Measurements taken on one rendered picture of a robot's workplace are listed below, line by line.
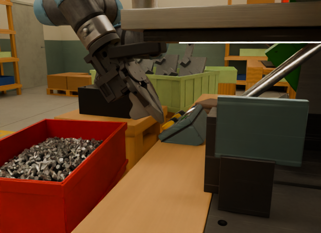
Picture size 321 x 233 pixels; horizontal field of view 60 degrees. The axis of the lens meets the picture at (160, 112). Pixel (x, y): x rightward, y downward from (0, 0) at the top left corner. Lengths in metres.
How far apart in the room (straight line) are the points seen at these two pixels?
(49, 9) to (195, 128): 0.47
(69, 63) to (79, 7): 8.68
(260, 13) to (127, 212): 0.26
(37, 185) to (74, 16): 0.35
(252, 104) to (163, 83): 1.01
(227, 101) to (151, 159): 0.22
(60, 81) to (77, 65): 2.62
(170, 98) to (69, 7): 0.79
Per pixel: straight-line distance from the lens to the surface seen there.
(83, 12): 0.61
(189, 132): 0.56
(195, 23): 0.26
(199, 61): 1.54
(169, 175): 0.44
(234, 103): 0.32
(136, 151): 0.93
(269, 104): 0.32
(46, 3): 0.79
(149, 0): 0.95
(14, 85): 6.94
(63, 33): 9.35
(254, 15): 0.25
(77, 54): 9.10
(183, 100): 1.30
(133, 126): 0.89
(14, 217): 0.47
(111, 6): 0.71
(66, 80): 6.49
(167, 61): 1.64
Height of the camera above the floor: 1.10
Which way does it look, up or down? 14 degrees down
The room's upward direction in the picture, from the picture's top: straight up
